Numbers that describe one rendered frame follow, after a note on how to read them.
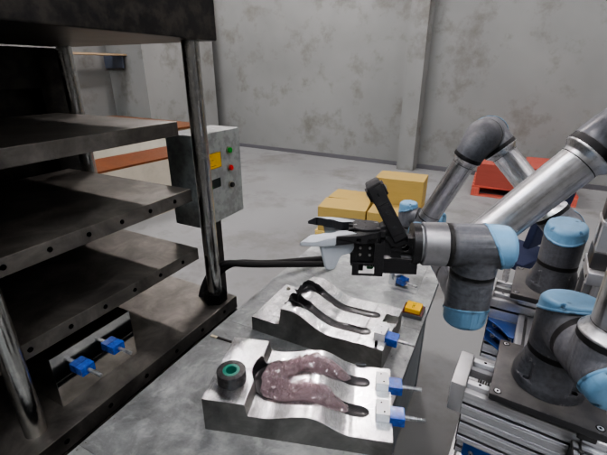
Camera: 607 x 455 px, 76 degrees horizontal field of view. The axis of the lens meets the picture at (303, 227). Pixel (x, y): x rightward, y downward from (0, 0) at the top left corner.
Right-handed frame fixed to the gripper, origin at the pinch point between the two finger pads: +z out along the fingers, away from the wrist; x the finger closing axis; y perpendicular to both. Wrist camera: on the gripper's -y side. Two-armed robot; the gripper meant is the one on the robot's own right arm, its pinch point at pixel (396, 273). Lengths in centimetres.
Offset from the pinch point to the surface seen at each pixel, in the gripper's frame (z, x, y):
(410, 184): 22, 200, -125
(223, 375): -10, -97, 13
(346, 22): -167, 456, -461
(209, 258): -15, -71, -42
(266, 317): -1, -66, -11
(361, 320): -4.0, -43.9, 16.4
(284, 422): -2, -90, 30
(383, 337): -6, -48, 29
